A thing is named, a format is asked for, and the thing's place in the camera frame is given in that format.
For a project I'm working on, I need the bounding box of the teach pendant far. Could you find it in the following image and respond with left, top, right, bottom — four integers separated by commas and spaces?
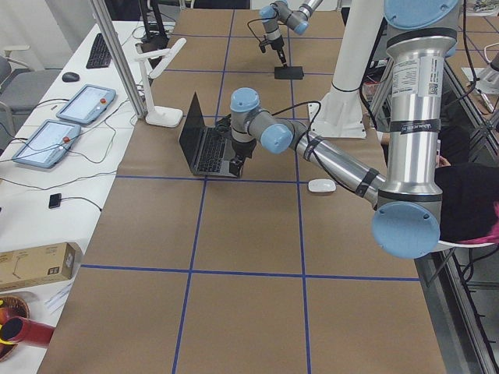
56, 84, 116, 125

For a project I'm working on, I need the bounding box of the white desk lamp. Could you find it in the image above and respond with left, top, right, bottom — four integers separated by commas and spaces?
133, 37, 187, 128

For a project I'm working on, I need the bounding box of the black computer mouse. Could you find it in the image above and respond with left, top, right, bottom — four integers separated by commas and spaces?
62, 72, 80, 83

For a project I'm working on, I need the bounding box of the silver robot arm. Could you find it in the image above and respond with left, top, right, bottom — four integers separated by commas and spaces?
259, 0, 322, 68
230, 1, 461, 259

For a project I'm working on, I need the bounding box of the black keyboard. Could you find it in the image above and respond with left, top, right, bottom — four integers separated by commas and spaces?
86, 33, 111, 69

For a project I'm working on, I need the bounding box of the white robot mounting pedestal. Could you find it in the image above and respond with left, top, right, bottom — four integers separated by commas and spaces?
310, 0, 384, 139

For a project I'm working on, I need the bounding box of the cardboard box on desk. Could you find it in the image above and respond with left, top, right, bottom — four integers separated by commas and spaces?
1, 242, 82, 292

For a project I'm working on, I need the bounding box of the aluminium frame post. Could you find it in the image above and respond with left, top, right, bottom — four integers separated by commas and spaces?
90, 0, 147, 119

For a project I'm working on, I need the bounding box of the black mouse pad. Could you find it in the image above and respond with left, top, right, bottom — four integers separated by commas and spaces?
274, 66, 304, 80

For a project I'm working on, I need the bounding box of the black smartphone on desk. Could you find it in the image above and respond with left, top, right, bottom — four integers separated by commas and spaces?
48, 193, 62, 209

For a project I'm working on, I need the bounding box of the grey laptop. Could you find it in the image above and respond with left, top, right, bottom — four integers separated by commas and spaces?
179, 93, 242, 178

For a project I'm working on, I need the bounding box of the white chair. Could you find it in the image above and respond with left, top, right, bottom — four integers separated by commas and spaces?
432, 240, 494, 277

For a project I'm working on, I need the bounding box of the white wireless mouse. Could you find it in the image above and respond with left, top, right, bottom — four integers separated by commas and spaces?
307, 178, 337, 193

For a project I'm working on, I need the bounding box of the red cylinder container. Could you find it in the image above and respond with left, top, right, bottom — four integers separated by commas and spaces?
1, 316, 55, 348

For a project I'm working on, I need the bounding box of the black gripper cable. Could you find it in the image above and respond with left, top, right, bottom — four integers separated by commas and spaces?
216, 101, 375, 196

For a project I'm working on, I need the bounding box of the teach pendant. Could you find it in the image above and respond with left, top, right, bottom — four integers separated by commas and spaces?
56, 84, 116, 125
12, 120, 81, 169

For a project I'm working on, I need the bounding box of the teach pendant near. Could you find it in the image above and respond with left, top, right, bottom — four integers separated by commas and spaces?
12, 120, 81, 169

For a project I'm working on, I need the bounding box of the seated person in black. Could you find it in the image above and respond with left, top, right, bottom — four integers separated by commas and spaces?
376, 132, 499, 245

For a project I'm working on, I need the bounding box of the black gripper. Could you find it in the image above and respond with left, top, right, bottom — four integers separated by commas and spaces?
259, 36, 287, 66
229, 139, 257, 176

